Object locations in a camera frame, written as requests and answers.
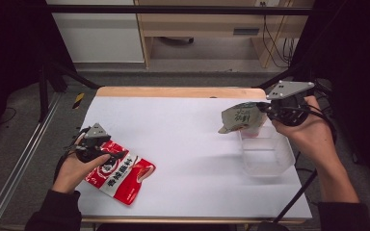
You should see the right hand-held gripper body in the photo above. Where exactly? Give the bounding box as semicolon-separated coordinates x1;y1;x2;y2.
265;80;316;127

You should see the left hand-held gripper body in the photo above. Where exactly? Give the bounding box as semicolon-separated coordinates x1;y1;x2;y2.
66;122;112;164

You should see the red and white food packet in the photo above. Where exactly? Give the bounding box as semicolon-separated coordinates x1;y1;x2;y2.
84;140;157;207

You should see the green and cream food packet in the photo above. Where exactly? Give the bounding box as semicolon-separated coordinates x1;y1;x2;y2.
217;101;269;135

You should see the clear plastic container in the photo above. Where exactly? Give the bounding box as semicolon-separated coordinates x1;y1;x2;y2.
237;123;297;178

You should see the person's right hand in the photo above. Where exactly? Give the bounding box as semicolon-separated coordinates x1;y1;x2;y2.
271;95;340;168

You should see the person's left hand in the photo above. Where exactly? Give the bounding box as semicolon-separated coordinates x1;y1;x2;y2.
51;138;112;195

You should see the yellow and black tape strip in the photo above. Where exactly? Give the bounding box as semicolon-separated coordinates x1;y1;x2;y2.
71;91;87;111

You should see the white table cover sheet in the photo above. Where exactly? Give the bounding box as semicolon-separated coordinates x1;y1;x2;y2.
76;95;313;220

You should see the black curtain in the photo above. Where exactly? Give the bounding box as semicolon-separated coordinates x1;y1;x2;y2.
0;0;75;152
289;0;370;197

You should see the light wooden desk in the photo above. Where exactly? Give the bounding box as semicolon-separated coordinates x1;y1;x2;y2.
134;0;316;69

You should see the white cabinet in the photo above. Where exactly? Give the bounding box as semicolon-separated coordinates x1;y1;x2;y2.
46;0;145;64

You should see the left hand-held gripper cable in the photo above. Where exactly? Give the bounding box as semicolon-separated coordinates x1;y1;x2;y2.
53;127;90;185

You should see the hand-held gripper cable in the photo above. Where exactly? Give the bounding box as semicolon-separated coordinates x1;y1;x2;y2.
53;127;90;185
259;102;338;231

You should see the bundle of hanging black cables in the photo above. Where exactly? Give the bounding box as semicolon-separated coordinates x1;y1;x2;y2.
261;1;299;69

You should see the thin black floor cable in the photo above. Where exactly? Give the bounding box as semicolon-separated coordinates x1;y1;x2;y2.
0;106;18;126

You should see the right hand-held gripper cable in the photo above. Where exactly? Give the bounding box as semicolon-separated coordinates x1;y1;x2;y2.
259;102;338;231

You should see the black horizontal frame bar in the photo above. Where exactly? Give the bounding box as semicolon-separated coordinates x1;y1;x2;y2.
44;4;316;16

